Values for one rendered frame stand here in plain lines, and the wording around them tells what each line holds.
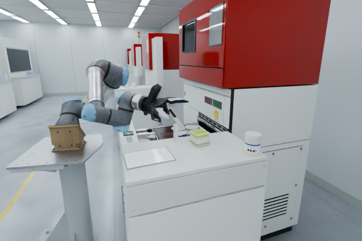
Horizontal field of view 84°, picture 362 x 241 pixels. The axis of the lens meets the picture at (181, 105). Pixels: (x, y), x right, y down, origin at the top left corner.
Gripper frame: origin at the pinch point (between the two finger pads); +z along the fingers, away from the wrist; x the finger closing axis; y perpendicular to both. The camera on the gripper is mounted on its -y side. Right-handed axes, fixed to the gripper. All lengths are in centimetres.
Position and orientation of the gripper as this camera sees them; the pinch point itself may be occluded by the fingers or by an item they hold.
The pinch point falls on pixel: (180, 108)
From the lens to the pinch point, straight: 81.5
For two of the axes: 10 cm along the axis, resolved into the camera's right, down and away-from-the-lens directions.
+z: 8.5, 2.0, -4.9
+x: -5.2, 4.8, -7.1
